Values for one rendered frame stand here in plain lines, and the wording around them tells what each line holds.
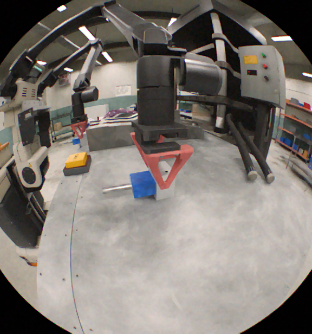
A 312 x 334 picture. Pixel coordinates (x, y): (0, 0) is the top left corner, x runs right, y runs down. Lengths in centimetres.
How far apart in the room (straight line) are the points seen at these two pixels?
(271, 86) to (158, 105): 75
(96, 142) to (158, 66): 39
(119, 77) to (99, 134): 751
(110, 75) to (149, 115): 794
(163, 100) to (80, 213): 23
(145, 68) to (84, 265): 28
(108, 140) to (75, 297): 48
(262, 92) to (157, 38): 73
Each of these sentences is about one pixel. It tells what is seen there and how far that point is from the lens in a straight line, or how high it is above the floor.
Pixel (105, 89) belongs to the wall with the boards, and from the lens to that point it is 803.
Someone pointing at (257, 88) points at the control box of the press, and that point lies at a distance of 89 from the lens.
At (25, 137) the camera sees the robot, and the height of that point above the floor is 92.
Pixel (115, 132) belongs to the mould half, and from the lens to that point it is 50.
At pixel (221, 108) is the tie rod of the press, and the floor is 96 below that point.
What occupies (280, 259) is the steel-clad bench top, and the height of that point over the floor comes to 80.
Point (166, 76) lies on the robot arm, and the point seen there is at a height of 101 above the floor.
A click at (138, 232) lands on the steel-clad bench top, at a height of 80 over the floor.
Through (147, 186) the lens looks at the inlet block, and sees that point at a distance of 23.
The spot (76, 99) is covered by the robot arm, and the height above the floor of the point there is 102.
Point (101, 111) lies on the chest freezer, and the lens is 719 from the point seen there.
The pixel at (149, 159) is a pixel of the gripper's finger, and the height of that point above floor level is 90.
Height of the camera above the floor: 97
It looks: 29 degrees down
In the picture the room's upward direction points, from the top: straight up
